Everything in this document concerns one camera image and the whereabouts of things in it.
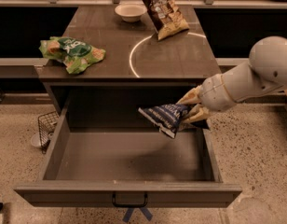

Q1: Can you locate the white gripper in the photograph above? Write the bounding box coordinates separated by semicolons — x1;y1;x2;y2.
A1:
177;74;236;123

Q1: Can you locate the blue chip bag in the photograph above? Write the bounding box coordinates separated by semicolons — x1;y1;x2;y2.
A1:
138;104;208;138

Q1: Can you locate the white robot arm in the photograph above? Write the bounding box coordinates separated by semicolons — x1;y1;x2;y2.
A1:
178;36;287;123

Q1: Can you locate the grey counter cabinet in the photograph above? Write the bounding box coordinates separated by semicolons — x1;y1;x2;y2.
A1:
34;4;225;117

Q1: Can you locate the grey open drawer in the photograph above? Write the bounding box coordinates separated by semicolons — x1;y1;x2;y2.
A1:
15;87;241;208

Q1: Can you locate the brown chip bag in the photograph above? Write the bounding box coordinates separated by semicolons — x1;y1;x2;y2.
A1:
142;0;189;40

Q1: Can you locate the green chip bag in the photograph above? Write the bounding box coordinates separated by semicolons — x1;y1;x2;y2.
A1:
39;36;106;75

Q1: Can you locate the white bowl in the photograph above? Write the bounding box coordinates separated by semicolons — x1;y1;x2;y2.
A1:
115;4;147;22

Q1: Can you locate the blue tape cross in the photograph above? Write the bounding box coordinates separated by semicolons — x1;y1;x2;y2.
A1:
122;207;153;223

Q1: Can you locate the white cup on floor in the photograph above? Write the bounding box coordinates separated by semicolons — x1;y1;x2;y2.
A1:
30;133;41;147

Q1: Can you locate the black drawer handle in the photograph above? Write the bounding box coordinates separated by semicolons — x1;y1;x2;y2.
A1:
112;192;148;208

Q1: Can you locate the black wire basket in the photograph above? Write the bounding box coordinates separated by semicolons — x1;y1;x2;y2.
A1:
37;111;59;153

